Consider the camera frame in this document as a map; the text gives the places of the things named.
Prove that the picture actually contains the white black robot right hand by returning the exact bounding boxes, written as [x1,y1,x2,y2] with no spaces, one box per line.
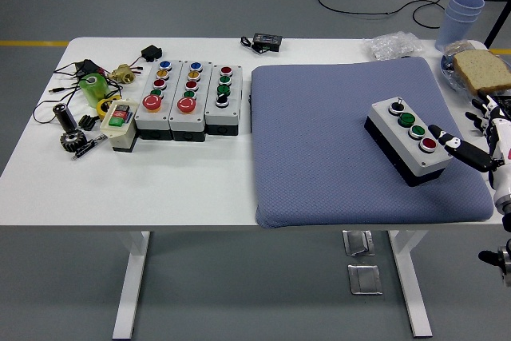
[427,93,511,208]

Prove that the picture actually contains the grey four-control button box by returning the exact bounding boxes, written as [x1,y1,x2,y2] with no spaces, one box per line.
[204,63,244,137]
[363,97,454,188]

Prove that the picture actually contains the five-button box red mushroom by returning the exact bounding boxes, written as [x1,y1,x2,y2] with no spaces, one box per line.
[169,60,212,143]

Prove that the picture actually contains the five-button box yellow-ringed mushroom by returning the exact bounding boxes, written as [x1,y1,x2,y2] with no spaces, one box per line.
[134,59,184,141]

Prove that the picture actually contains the white bread slice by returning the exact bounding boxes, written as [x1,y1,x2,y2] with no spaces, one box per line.
[451,49,511,96]

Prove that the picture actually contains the clear bag with bread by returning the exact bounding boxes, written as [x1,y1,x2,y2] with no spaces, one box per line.
[440,39,511,98]

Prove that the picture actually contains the light blue plastic cup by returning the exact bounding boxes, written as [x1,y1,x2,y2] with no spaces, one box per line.
[446,5,482,21]
[434,11,479,54]
[449,0,486,14]

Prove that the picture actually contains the clear crinkled plastic bag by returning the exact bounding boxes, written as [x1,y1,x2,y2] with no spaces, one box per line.
[362,31,424,61]

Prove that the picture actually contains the white table leg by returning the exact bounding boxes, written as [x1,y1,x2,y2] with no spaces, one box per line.
[111,231,152,340]
[387,229,434,337]

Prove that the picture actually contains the open metal floor socket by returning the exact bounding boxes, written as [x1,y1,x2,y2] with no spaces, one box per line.
[342,230,376,257]

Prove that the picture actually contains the blue-grey quilted mat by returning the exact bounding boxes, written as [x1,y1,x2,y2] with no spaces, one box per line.
[250,56,494,229]

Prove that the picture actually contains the closed metal floor socket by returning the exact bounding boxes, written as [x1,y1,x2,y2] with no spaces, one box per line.
[347,264,383,296]

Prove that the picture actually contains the black digital meter module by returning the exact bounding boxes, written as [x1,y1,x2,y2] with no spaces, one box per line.
[252,32,283,54]

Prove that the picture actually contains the black servo motor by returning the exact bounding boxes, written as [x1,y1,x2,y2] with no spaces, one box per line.
[140,44,164,63]

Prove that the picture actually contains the brass valve fitting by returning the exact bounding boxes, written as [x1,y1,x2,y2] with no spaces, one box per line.
[109,63,137,85]

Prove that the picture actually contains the yellow tape roll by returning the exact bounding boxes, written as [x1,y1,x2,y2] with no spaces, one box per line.
[97,96,123,121]

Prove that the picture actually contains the green translucent tape roll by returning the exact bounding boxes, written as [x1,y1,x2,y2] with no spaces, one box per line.
[78,73,111,107]

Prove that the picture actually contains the black metal rod tool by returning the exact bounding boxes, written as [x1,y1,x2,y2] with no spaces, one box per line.
[71,133,109,161]

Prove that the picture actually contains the small black finned heatsink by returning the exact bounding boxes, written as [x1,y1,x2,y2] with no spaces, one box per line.
[77,114,98,131]

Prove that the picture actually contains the black power adapter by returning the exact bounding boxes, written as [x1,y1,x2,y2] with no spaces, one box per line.
[75,59,103,77]

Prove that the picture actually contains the black steel gear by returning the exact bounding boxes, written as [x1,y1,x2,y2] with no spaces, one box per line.
[59,129,88,153]

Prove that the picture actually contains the black metal cylinder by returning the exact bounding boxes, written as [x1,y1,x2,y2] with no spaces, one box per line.
[53,103,77,133]

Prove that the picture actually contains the black meter cable plug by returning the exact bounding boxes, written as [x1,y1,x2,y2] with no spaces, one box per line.
[240,36,264,55]

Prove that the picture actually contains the cream switch box green red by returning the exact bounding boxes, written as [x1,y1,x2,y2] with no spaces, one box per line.
[99,97,141,153]

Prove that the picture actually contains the thin black cable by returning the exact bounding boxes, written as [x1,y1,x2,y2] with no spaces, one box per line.
[32,61,121,123]

